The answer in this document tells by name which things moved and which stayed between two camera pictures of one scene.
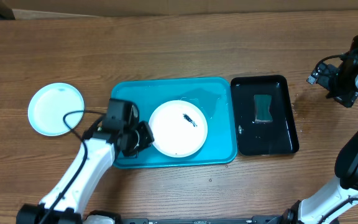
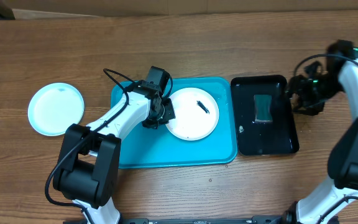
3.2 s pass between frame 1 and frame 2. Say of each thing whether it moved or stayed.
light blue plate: stayed
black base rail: stayed
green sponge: stayed
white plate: moved
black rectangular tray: stayed
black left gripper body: moved
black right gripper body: moved
